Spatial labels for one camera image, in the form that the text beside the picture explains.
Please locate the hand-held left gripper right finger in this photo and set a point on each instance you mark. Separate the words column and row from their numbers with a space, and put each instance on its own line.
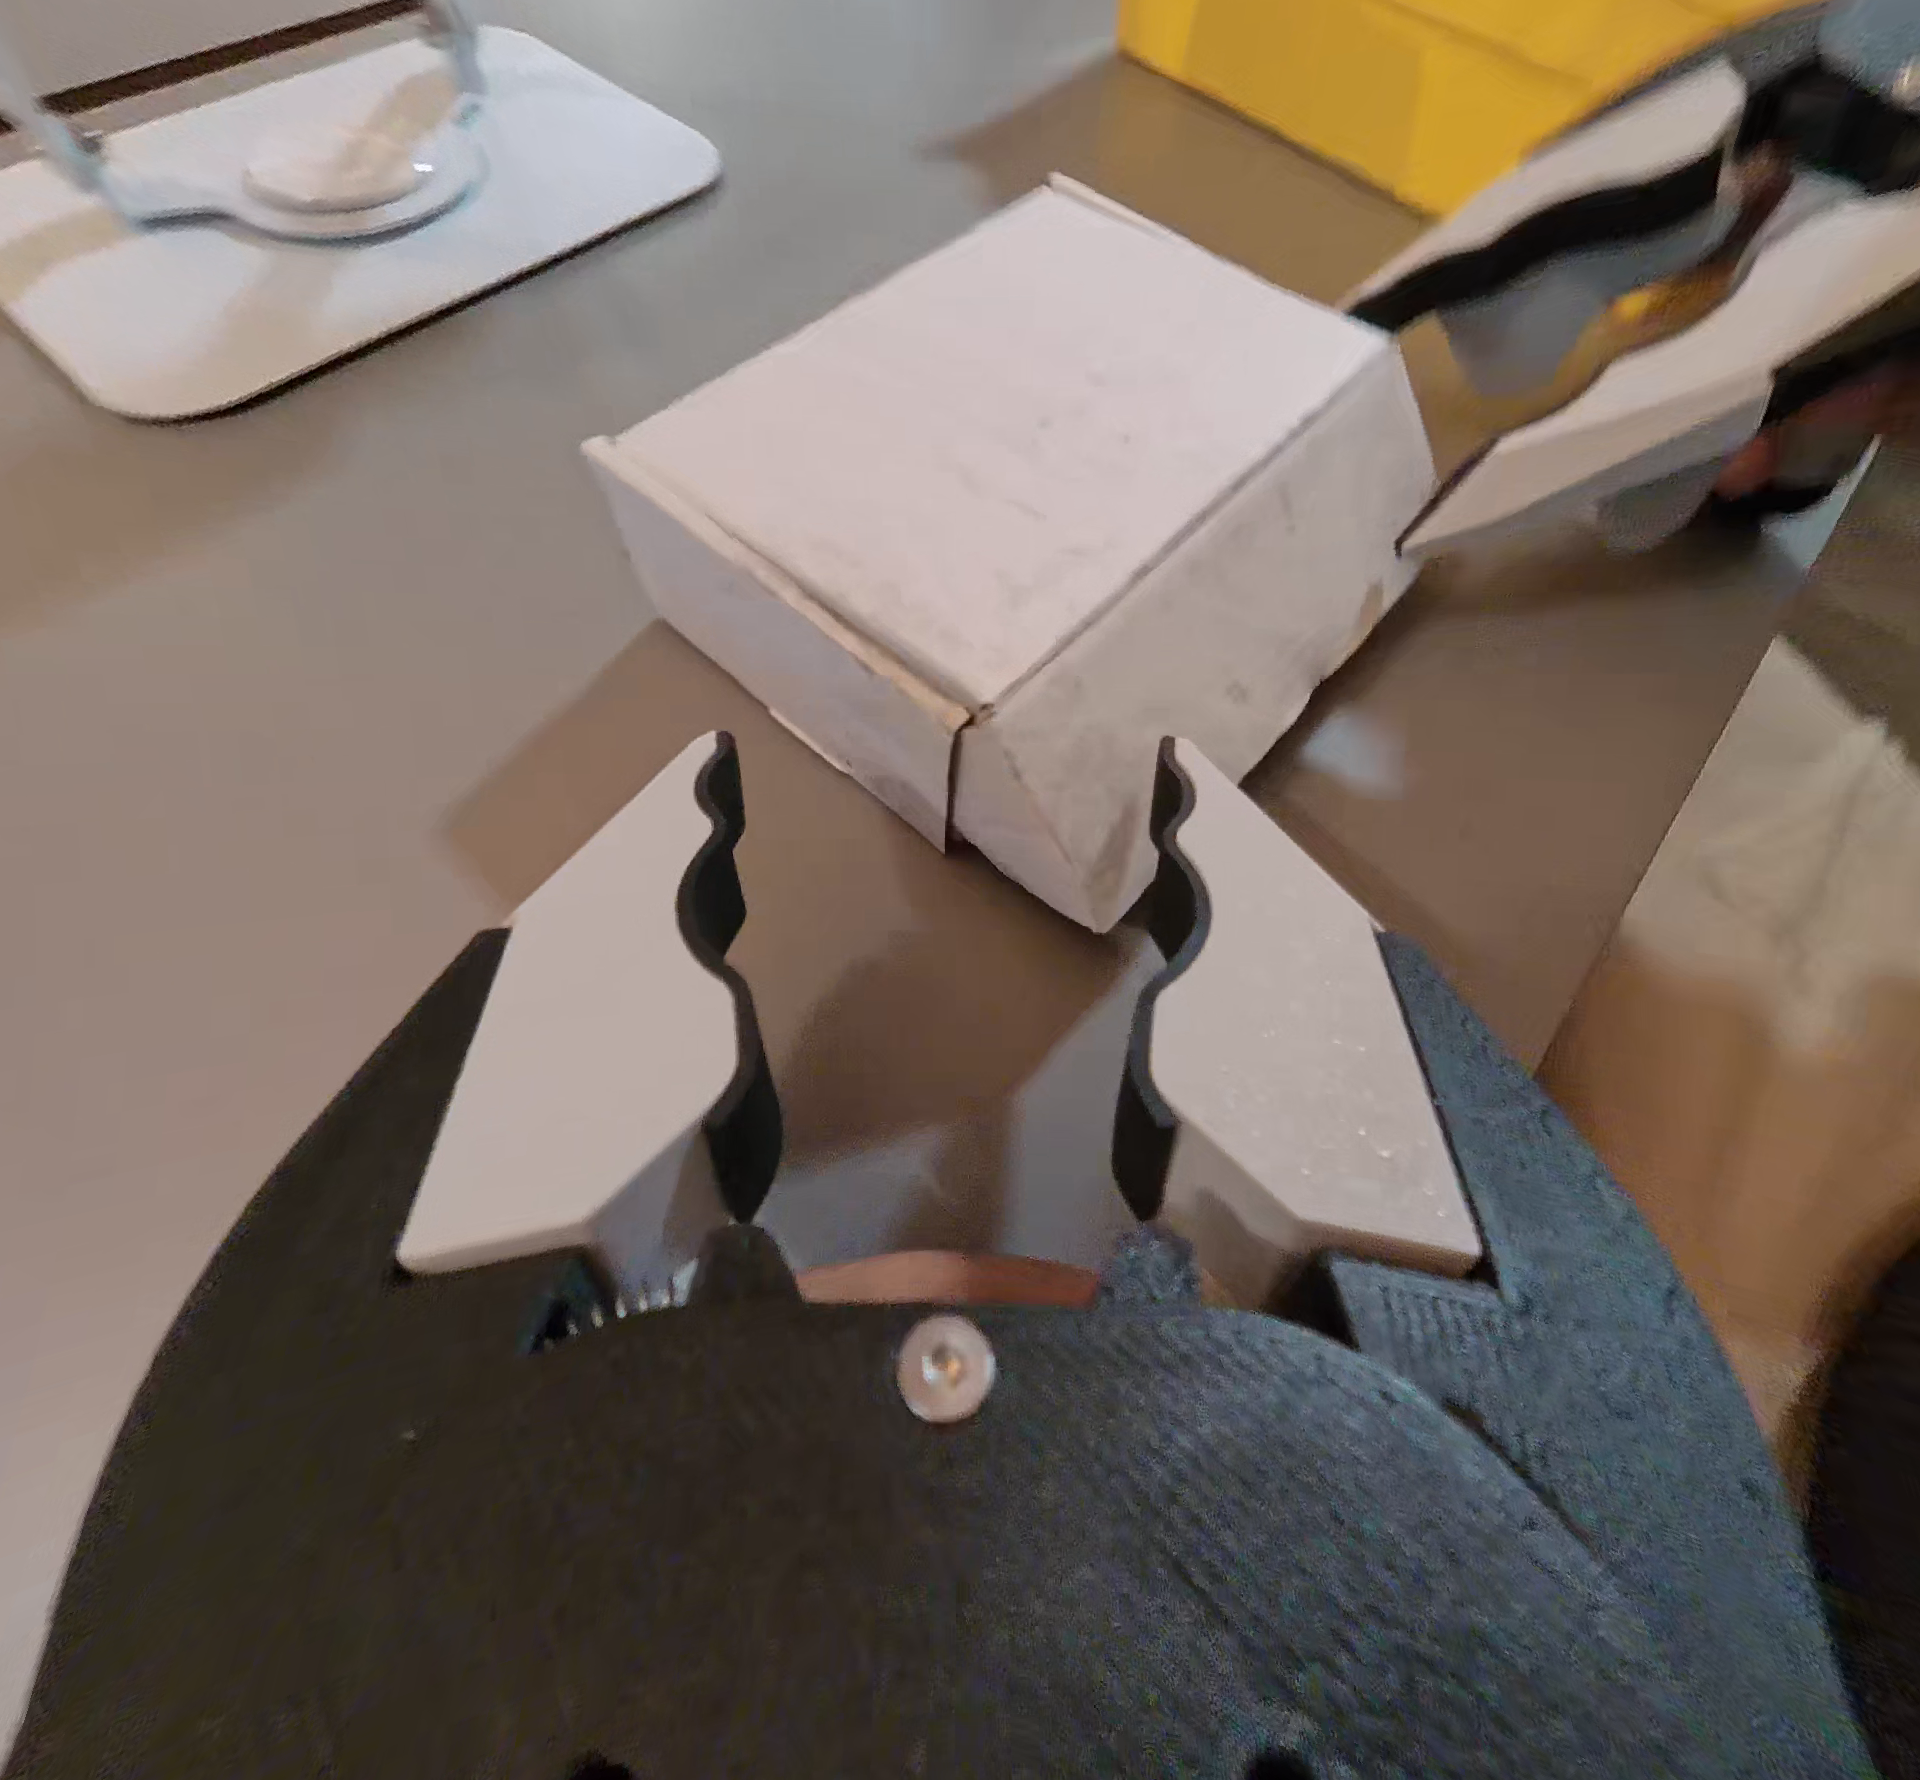
column 1307, row 1075

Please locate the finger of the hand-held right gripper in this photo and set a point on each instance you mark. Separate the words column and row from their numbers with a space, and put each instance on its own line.
column 1586, row 150
column 1682, row 417

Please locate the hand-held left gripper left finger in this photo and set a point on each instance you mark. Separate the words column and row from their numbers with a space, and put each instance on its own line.
column 603, row 1059

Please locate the yellow plastic bin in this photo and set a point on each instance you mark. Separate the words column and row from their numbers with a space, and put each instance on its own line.
column 1424, row 13

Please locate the white cardboard mailer box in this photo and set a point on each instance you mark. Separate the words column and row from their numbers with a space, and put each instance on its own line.
column 1018, row 460

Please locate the grey desk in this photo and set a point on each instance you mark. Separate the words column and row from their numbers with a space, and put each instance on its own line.
column 299, row 683

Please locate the person's right hand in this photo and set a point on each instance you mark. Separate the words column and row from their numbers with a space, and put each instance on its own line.
column 1751, row 473

